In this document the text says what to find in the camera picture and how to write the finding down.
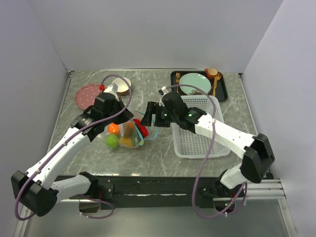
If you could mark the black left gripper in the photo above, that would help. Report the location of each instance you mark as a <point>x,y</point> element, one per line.
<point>126,114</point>

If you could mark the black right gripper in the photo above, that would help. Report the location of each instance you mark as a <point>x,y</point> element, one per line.
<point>151,109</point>

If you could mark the red toy chili pepper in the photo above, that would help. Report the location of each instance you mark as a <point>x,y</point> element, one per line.
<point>143,130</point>

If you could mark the clear zip top bag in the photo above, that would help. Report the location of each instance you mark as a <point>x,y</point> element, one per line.
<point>153,131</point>

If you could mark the green toy apple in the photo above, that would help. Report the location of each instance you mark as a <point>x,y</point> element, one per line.
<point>112,141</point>

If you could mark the yellow toy lemon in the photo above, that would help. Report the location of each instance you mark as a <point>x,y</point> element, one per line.
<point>126,142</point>

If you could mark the brown toy kiwi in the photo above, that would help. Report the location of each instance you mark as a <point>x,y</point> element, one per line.
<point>128,129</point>

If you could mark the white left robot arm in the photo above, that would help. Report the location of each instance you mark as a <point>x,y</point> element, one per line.
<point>37,188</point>

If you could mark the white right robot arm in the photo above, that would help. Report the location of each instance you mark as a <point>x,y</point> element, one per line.
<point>254,150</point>

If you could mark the floral paper bowl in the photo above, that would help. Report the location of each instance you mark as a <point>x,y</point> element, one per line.
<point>121,87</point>

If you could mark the pink dotted plate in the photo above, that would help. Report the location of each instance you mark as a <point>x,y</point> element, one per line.
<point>85,96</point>

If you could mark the gold fork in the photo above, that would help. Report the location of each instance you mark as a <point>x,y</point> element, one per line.
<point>178,76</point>

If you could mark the white plastic mesh basket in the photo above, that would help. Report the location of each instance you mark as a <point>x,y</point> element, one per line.
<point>187,144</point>

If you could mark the mint green plate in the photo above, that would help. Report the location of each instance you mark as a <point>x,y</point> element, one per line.
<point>194,84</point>

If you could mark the brown ceramic cup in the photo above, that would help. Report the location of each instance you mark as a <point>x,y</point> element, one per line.
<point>212,73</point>

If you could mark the wooden spoon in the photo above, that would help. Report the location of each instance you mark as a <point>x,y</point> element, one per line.
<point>216,79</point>

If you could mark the aluminium front rail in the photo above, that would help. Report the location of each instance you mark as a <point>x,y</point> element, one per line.
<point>267,189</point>

